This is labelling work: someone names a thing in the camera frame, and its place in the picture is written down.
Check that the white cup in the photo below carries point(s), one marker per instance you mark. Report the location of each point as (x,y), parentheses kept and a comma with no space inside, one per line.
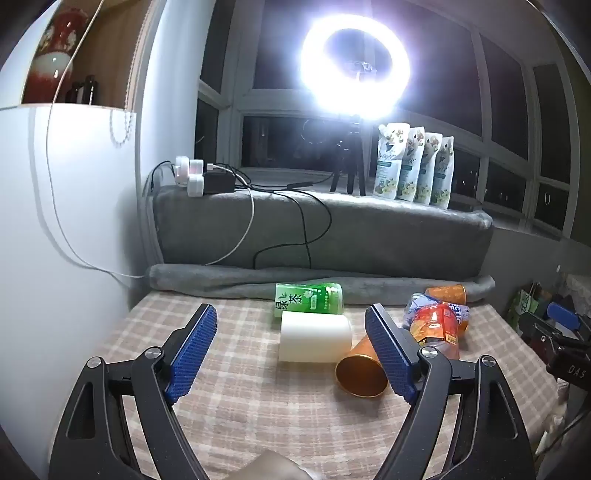
(314,339)

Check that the gold orange cup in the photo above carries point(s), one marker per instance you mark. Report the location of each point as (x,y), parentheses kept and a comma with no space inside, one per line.
(360,374)

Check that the orange printed cup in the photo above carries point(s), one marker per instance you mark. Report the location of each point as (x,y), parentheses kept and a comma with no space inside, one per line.
(447,293)

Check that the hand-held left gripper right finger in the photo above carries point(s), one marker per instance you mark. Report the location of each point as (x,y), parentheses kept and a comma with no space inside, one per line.
(390,355)

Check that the dark bottles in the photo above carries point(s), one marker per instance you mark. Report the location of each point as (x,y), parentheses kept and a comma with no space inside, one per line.
(85,90)

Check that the green tea can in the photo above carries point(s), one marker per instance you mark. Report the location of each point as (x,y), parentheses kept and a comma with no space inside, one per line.
(307,299)

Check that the black power strip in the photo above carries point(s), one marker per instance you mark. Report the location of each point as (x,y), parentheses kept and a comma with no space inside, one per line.
(220,182)

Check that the black tripod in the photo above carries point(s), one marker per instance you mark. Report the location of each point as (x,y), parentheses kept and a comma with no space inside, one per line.
(353,152)

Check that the rolled grey blanket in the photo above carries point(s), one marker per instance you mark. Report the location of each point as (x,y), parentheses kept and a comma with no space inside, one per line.
(221,279)

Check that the grey cushion blanket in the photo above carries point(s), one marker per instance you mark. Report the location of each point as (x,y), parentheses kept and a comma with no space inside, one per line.
(378,235)

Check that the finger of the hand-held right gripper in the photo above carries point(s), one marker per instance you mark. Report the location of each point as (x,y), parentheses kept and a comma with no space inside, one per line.
(562,316)

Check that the red white vase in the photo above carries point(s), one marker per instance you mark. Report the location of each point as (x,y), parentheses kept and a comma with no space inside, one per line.
(53,64)

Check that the green paper bag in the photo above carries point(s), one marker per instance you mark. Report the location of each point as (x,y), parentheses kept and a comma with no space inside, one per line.
(526,304)

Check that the white green refill pouch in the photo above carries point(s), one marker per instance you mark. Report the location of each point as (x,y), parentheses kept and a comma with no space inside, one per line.
(430,175)
(444,177)
(413,170)
(388,161)

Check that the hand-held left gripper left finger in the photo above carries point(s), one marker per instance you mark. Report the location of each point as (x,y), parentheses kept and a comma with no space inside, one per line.
(191,355)

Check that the blue white snack packet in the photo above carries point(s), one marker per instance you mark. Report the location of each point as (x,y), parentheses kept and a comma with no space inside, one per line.
(422,307)

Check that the red orange snack packet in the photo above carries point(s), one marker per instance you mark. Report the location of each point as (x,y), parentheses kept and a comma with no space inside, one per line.
(436,325)

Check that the white charger plug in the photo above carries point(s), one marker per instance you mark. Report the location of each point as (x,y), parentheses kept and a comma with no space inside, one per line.
(181,170)
(195,186)
(195,167)

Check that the plaid cloth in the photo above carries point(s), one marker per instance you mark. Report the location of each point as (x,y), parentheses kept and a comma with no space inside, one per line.
(258,406)

